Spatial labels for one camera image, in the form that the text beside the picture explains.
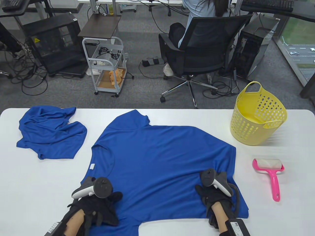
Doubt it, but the person's left hand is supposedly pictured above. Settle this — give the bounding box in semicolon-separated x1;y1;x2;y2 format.
68;191;123;226

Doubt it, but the person's right hand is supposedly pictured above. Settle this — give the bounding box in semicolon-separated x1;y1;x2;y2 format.
195;184;235;218

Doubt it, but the blue t-shirt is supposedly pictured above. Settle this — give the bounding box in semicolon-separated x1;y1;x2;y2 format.
80;109;249;236
16;106;88;160

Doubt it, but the pink lint roller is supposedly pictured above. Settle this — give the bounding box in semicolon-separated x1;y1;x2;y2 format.
252;159;285;202

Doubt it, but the person's right forearm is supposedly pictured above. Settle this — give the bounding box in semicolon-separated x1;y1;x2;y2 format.
211;202;232;233

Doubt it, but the person's left forearm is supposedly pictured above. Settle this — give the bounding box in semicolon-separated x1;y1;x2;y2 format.
64;209;86;236

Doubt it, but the dark grey right hand controller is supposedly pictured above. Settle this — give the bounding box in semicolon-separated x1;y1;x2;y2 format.
200;169;234;197

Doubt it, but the dark grey hand controller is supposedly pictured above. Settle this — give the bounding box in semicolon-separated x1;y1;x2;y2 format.
72;177;114;199
200;169;234;197

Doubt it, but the dark grey left hand controller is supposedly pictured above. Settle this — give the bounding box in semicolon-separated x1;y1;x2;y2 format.
72;177;114;199

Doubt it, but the yellow perforated plastic basket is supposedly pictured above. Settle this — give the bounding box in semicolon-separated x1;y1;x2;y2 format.
230;81;288;146

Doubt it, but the orange cloth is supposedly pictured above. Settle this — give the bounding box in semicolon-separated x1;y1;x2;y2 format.
109;69;125;86

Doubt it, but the white rolling cart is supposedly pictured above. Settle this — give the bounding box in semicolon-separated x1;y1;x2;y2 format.
82;37;128;97

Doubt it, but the black foot pedal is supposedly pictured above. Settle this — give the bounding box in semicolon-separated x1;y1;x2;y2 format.
142;57;163;67

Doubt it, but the black mesh office chair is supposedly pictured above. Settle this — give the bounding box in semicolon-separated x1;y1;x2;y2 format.
158;14;253;109

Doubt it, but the black computer tower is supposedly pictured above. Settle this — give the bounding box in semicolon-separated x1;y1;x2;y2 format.
233;15;280;80

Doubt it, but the brown side table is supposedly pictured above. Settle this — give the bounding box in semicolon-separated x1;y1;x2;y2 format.
78;14;122;41

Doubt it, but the black open computer case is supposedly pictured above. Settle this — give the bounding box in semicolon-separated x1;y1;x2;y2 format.
22;13;89;78

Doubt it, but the black keyboard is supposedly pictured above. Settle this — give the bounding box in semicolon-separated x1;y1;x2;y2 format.
242;0;294;12
2;0;29;12

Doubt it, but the white desk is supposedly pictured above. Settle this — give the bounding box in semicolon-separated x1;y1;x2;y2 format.
78;0;184;14

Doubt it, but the small white storage cart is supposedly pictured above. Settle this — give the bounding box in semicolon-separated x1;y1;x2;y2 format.
120;3;137;13

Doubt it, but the black desk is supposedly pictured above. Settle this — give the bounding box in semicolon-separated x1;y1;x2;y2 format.
0;0;83;19
240;0;315;24

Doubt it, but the black right glove cable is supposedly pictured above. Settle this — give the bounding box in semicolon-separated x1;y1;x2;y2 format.
231;184;243;218

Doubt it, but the black right wrist camera strap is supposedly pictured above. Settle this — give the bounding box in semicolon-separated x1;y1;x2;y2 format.
225;218;251;236

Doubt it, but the black wrist camera strap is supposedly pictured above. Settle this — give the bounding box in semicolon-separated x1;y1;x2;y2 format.
47;221;65;236
225;218;251;236

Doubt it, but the black left wrist camera strap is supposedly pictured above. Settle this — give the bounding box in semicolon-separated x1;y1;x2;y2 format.
47;221;65;236

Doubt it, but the tangle of black cables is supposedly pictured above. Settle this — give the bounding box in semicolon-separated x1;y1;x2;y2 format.
203;73;240;97
0;39;48;96

